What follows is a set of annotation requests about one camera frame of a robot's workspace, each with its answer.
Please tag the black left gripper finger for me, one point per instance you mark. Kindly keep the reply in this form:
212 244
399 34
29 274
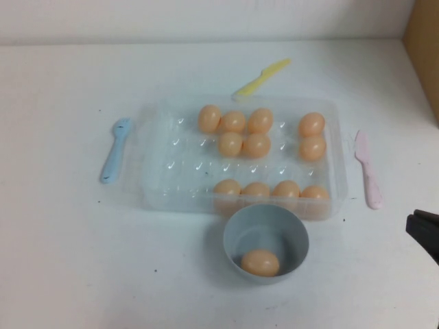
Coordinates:
425 233

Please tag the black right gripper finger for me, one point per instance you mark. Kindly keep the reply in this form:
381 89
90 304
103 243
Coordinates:
428 215

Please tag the beige plastic egg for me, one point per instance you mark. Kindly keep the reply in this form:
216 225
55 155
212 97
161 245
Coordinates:
311 124
260 262
232 121
227 188
260 120
315 192
312 148
255 189
209 119
257 145
286 188
230 144

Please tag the clear plastic egg box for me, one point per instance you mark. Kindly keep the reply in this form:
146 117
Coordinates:
178 161

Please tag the pink plastic knife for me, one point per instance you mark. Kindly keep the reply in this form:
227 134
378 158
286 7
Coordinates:
367 171

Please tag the grey-blue round bowl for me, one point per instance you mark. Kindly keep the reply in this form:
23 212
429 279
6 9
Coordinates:
267 222

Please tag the brown cardboard panel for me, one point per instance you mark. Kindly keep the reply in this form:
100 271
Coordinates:
423 51

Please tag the yellow plastic knife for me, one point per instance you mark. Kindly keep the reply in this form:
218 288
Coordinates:
255 84

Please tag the light blue plastic fork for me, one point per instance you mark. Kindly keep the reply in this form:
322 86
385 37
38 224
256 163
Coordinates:
113 161

